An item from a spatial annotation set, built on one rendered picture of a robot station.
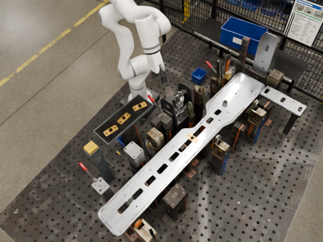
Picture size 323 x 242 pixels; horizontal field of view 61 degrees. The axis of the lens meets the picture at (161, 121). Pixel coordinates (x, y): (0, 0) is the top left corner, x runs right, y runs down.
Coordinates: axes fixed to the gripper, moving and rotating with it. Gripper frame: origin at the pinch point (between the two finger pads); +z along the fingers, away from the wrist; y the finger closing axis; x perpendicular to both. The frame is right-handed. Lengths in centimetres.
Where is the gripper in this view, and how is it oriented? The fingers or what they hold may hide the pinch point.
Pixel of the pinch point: (160, 78)
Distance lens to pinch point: 141.2
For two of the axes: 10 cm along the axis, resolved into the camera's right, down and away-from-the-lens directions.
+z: 2.4, 7.7, 5.9
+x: 8.6, -4.5, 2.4
